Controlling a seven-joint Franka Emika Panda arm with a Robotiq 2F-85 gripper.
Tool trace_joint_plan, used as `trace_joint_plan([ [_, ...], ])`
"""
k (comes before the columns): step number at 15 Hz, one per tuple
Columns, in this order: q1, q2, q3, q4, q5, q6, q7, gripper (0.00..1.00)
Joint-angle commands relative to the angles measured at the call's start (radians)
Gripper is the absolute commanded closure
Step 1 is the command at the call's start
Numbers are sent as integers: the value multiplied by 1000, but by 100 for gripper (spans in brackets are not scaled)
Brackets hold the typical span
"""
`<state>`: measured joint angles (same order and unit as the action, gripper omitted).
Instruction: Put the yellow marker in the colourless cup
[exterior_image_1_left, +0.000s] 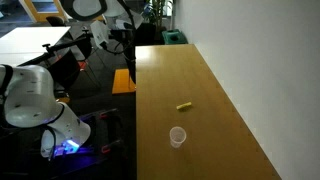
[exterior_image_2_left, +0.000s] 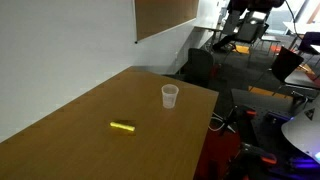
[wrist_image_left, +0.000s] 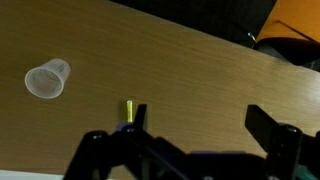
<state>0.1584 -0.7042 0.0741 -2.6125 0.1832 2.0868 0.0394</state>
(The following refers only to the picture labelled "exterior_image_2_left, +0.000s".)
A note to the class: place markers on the cork notice board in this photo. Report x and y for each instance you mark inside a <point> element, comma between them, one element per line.
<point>155,16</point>

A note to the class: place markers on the clear plastic cup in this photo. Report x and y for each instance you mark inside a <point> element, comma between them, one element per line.
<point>169,95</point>

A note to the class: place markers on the grey office chair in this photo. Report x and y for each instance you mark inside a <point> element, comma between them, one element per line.
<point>244,29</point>

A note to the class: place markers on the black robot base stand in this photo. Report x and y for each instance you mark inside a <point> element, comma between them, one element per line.
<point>271,114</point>

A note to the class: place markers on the black chair near table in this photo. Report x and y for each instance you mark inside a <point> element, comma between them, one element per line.
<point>198,67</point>

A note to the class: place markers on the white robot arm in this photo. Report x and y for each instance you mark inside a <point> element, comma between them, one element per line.
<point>303,132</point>

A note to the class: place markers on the yellow highlighter marker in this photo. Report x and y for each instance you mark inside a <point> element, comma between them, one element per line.
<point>122,126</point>

